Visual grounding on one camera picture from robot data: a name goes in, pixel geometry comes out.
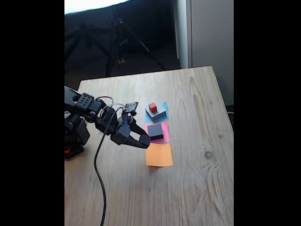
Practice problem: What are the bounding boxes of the small gripper camera board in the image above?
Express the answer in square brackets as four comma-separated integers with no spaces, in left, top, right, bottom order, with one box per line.
[122,101,139,116]

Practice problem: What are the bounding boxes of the orange paper sheet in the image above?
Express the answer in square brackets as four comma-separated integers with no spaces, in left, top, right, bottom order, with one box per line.
[145,142,174,167]

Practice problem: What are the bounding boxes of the large grey cube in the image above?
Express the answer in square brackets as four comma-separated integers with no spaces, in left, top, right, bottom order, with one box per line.
[145,102,167,121]

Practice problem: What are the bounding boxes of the pink paper sheet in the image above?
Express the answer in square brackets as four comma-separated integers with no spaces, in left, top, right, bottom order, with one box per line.
[143,121,170,144]

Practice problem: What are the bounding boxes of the bright white light panel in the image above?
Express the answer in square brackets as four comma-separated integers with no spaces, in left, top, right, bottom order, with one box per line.
[64,0,132,15]

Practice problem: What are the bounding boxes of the blue paper sheet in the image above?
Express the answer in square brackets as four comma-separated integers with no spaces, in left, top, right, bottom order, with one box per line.
[144,102,169,123]

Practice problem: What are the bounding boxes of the black light stand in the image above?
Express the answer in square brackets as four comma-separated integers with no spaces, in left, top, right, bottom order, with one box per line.
[64,22,106,69]

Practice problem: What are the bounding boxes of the black tripod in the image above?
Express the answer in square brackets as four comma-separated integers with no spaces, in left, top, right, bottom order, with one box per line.
[103,18,166,77]

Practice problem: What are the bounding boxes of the black cable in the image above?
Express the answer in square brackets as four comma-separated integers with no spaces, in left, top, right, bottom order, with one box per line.
[94,107,123,226]

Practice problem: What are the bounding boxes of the white cabinet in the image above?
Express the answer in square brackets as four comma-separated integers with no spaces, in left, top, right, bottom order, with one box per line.
[174,0,234,106]

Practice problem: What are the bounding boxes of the medium black cube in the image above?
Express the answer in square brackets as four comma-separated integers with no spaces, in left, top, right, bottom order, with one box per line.
[147,123,165,141]

